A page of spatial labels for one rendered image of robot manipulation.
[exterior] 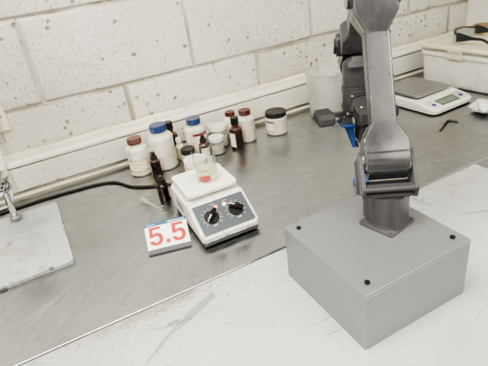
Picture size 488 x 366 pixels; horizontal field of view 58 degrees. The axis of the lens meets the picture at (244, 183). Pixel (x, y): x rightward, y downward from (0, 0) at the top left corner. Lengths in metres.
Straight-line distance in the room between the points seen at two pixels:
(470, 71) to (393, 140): 1.02
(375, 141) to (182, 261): 0.44
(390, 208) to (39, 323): 0.63
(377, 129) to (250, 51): 0.85
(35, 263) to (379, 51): 0.78
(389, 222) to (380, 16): 0.32
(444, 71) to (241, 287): 1.21
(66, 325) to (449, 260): 0.64
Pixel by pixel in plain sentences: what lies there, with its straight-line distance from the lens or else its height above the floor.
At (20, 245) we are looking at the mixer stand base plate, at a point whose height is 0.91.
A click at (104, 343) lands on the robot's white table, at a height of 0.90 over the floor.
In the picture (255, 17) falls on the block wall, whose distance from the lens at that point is 1.49.
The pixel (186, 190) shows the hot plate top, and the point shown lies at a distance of 0.96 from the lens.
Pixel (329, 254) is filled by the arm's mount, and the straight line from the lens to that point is 0.70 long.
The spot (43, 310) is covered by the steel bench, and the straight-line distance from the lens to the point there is 0.91.
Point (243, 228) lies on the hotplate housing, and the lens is 0.93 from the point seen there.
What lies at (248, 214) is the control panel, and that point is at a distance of 0.94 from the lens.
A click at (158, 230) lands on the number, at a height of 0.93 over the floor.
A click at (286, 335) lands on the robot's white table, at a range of 0.73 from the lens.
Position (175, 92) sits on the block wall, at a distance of 1.41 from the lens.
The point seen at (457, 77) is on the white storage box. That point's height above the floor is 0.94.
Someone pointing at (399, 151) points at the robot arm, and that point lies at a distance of 0.71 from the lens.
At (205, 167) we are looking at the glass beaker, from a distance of 0.95.
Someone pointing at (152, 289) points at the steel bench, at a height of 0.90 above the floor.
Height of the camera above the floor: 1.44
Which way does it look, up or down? 28 degrees down
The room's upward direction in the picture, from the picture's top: 8 degrees counter-clockwise
